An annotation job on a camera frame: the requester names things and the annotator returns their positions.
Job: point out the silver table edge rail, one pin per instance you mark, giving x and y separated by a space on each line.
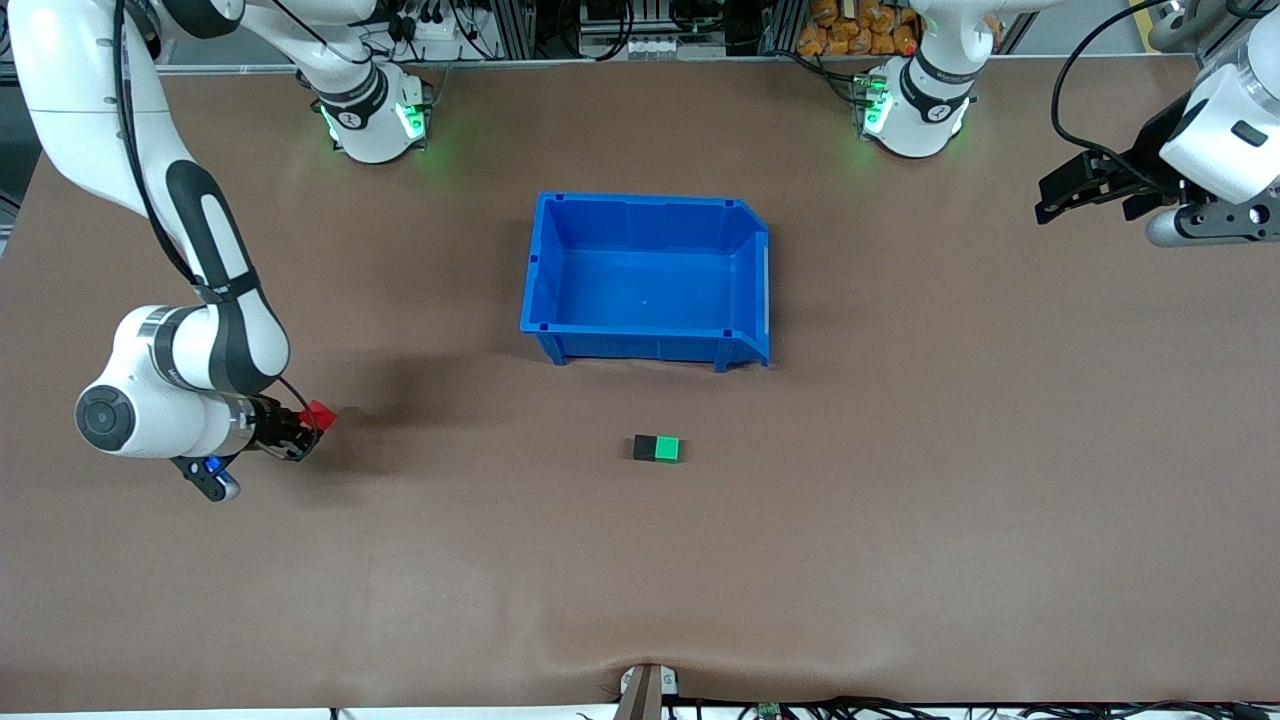
650 63

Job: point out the white power strip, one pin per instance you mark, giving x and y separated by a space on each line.
435 38

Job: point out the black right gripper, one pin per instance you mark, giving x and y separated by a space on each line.
265 421

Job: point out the small green connector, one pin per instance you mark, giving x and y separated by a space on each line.
768 711

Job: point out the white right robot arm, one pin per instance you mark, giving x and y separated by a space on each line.
190 350

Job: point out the green cube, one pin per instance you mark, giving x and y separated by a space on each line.
667 449

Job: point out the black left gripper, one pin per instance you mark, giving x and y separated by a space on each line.
1147 152

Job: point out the black cube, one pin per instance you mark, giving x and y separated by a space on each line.
644 447

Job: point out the aluminium frame profile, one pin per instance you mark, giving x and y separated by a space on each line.
780 25
505 25

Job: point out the blue plastic storage bin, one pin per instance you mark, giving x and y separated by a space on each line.
640 290

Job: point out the brown post with grey bracket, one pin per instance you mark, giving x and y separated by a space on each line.
640 695

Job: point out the red cube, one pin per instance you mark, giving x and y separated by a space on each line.
320 413

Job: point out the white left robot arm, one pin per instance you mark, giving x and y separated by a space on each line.
915 120

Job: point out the white terminal block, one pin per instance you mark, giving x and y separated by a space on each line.
670 46

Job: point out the orange lumpy bundle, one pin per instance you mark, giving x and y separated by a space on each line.
860 25

